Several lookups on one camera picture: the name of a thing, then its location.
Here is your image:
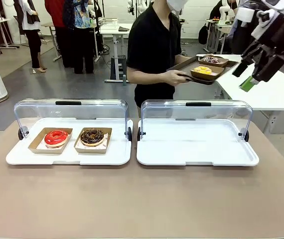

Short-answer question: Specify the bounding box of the person in black polo shirt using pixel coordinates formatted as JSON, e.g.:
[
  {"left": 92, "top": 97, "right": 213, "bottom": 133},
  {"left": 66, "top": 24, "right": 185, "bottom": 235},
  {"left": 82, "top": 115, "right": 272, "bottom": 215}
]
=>
[{"left": 126, "top": 0, "right": 190, "bottom": 118}]

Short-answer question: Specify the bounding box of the dark brown serving tray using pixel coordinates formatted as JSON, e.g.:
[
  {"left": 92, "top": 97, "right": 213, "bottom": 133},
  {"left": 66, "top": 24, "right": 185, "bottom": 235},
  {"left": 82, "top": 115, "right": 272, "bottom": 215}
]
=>
[{"left": 166, "top": 55, "right": 240, "bottom": 86}]

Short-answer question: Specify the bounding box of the pink white sprinkled donut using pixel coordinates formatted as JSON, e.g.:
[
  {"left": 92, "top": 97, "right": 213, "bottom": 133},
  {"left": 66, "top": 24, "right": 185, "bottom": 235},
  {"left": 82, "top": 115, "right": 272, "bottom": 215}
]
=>
[{"left": 203, "top": 56, "right": 220, "bottom": 64}]

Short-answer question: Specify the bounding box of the white display tray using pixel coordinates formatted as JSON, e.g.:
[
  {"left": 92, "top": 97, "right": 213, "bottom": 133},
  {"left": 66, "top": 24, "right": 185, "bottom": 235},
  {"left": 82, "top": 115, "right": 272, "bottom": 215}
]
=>
[
  {"left": 136, "top": 119, "right": 260, "bottom": 167},
  {"left": 6, "top": 118, "right": 134, "bottom": 166}
]

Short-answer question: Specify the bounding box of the person in dark coat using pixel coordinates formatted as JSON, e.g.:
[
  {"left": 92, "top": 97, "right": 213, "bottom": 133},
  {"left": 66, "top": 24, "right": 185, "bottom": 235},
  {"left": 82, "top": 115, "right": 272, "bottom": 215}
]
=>
[{"left": 228, "top": 9, "right": 248, "bottom": 55}]

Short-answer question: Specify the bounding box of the person in red shirt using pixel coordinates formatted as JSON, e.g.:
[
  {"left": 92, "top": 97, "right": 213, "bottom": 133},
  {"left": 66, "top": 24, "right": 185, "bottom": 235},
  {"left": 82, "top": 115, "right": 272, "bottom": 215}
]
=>
[{"left": 44, "top": 0, "right": 69, "bottom": 69}]

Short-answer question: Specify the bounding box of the red glazed donut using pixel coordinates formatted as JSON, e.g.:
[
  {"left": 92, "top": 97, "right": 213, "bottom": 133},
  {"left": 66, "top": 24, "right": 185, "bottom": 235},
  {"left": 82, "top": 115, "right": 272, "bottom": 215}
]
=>
[{"left": 44, "top": 129, "right": 69, "bottom": 147}]

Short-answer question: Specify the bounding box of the person's right hand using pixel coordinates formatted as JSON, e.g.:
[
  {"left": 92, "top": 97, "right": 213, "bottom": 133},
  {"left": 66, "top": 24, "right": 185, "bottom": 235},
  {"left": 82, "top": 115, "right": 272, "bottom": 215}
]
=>
[{"left": 167, "top": 70, "right": 191, "bottom": 86}]

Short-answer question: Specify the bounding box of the person's right forearm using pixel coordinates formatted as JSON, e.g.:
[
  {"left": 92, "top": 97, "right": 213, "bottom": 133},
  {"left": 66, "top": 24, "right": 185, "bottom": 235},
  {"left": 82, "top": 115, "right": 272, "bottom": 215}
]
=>
[{"left": 127, "top": 66, "right": 173, "bottom": 84}]

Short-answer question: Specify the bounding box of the person in blue patterned shirt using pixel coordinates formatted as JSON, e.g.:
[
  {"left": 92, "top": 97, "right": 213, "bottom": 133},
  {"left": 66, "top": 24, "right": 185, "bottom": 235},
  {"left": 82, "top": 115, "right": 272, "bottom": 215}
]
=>
[{"left": 62, "top": 0, "right": 96, "bottom": 75}]

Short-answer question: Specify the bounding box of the yellow glazed donut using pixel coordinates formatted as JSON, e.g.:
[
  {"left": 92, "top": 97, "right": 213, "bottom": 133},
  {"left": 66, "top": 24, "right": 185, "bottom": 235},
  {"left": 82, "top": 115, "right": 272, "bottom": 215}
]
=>
[{"left": 193, "top": 65, "right": 213, "bottom": 76}]

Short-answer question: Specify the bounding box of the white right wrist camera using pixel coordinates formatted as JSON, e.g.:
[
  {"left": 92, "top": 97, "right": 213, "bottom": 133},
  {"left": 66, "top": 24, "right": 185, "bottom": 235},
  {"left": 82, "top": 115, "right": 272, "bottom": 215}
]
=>
[{"left": 236, "top": 6, "right": 270, "bottom": 41}]

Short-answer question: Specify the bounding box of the grey step stool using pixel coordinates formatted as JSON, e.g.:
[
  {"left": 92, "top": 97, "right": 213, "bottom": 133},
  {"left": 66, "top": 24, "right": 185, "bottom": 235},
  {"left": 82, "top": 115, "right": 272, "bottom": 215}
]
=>
[{"left": 110, "top": 54, "right": 128, "bottom": 81}]

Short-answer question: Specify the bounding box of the white face mask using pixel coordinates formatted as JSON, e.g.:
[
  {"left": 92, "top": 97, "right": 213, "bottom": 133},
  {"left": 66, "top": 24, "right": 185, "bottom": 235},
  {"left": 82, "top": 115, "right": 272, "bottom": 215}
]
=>
[{"left": 166, "top": 0, "right": 189, "bottom": 11}]

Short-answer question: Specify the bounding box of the chocolate glazed donut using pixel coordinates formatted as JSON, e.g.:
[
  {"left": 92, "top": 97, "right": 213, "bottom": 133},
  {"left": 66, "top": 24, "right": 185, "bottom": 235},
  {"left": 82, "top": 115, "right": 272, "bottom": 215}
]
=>
[{"left": 80, "top": 128, "right": 105, "bottom": 147}]

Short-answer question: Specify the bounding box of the clear plastic tray lid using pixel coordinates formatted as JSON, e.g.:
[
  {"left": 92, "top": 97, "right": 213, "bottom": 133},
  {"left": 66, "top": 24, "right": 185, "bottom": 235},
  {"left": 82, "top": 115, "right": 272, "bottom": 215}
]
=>
[
  {"left": 141, "top": 100, "right": 254, "bottom": 141},
  {"left": 14, "top": 99, "right": 130, "bottom": 140}
]

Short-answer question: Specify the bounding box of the woman in black vest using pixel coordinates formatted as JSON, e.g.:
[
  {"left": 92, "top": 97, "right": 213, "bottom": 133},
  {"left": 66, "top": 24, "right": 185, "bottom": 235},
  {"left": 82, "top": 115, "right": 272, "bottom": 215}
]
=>
[{"left": 13, "top": 0, "right": 48, "bottom": 74}]

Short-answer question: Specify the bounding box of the white printed paper liner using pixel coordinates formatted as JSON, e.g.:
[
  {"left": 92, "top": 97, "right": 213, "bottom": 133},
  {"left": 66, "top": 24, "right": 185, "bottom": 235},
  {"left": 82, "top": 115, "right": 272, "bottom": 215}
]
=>
[
  {"left": 78, "top": 131, "right": 109, "bottom": 150},
  {"left": 36, "top": 135, "right": 69, "bottom": 151}
]

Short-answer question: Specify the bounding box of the white height adjustable desk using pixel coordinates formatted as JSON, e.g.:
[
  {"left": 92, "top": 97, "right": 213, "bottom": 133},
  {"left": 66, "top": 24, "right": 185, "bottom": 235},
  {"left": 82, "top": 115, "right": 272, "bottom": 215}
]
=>
[{"left": 99, "top": 19, "right": 133, "bottom": 83}]

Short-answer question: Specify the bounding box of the large white table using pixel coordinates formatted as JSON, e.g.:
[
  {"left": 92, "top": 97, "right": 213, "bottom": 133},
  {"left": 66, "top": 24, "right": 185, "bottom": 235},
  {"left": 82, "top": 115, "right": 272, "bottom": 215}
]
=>
[{"left": 196, "top": 53, "right": 284, "bottom": 112}]

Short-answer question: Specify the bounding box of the black backpack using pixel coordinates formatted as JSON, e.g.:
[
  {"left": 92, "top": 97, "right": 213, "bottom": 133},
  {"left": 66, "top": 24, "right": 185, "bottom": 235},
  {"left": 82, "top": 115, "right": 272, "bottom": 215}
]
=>
[{"left": 198, "top": 23, "right": 209, "bottom": 46}]

